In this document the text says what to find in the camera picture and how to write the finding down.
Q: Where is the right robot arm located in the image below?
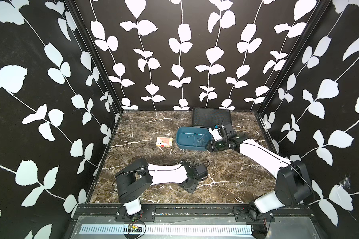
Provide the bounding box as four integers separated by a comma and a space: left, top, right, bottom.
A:
205, 136, 313, 221

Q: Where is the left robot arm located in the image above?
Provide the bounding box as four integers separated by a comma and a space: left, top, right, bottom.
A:
115, 158, 208, 218

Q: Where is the black front mounting rail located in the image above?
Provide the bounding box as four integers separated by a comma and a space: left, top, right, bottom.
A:
73, 204, 314, 224

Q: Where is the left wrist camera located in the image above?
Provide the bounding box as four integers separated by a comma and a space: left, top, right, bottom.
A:
194, 163, 208, 181

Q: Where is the small card box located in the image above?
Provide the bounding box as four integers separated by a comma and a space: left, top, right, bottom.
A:
156, 137, 173, 147

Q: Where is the white perforated strip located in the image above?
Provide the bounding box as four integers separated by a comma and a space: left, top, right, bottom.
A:
79, 224, 253, 237

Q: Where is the teal plastic storage box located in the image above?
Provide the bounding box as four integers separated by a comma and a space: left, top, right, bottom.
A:
176, 126, 213, 151

